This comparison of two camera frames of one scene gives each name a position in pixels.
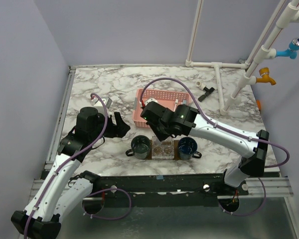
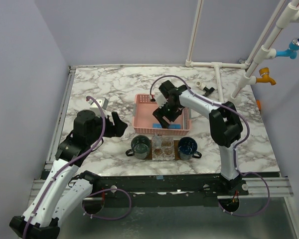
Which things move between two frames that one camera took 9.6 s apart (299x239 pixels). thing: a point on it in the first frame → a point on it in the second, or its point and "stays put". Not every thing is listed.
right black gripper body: x=160 y=132 → x=173 y=111
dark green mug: x=140 y=145 stays put
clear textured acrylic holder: x=163 y=150 stays put
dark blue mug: x=187 y=147 stays put
